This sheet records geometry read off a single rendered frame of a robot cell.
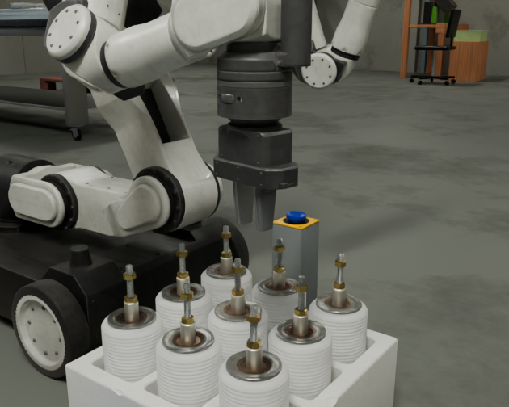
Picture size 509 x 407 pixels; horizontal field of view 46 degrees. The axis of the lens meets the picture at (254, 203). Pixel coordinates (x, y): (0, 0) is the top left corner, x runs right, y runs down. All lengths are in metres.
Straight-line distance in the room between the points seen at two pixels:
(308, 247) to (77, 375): 0.50
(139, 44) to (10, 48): 9.73
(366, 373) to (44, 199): 0.88
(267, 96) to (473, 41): 8.27
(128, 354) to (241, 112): 0.44
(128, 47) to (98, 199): 0.70
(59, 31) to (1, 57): 9.54
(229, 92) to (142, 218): 0.62
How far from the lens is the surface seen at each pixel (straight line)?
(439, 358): 1.41
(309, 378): 0.91
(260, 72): 0.68
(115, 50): 0.79
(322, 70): 1.32
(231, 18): 0.67
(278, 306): 1.03
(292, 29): 0.68
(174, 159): 1.26
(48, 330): 1.31
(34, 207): 1.56
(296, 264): 1.21
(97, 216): 1.45
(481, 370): 1.39
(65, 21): 0.85
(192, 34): 0.69
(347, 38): 1.33
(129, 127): 1.31
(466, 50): 8.90
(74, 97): 3.99
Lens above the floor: 0.69
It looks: 16 degrees down
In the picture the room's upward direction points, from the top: straight up
